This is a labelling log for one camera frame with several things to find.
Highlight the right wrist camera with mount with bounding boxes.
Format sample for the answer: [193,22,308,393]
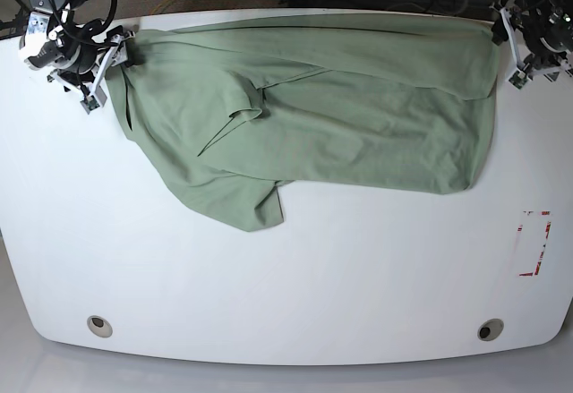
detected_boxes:
[47,30,138,115]

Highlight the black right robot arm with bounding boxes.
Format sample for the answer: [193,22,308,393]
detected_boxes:
[19,0,134,98]

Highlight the black tripod legs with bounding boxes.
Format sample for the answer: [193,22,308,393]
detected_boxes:
[0,0,131,38]

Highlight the left table grommet hole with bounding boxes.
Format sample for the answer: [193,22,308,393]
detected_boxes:
[87,315,113,338]

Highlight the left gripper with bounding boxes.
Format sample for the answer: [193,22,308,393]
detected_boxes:
[491,7,572,82]

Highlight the green T-shirt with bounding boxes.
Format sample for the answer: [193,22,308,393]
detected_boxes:
[106,14,500,232]

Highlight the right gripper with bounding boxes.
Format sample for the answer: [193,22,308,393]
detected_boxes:
[60,34,147,91]

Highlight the red tape rectangle marking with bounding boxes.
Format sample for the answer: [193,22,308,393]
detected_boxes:
[513,210,552,278]

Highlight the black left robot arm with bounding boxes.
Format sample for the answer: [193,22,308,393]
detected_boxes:
[492,0,572,90]

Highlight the right table grommet hole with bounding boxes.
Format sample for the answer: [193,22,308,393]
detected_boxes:
[477,319,504,342]

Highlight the table grommet hole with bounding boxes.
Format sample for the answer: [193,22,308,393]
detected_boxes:
[477,319,504,342]
[87,315,113,338]

